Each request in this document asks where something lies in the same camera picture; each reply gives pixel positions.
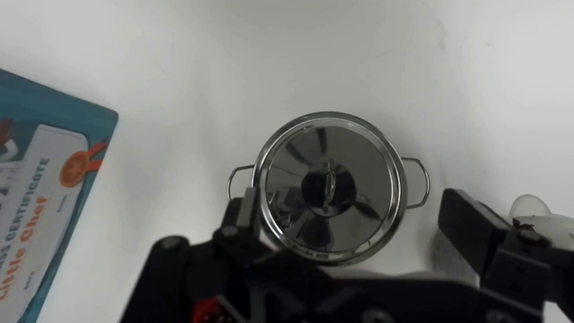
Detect cardboard toy box teal flaps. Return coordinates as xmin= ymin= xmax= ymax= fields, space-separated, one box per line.
xmin=0 ymin=70 xmax=119 ymax=323

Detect white cup with dark contents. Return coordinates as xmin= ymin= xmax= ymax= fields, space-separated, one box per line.
xmin=510 ymin=193 xmax=574 ymax=249

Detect small steel pot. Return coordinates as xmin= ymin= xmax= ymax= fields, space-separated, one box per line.
xmin=226 ymin=109 xmax=433 ymax=267

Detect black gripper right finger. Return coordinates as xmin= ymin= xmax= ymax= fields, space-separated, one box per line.
xmin=438 ymin=188 xmax=542 ymax=281

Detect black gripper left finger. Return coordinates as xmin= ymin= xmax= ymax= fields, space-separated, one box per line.
xmin=218 ymin=186 xmax=262 ymax=238

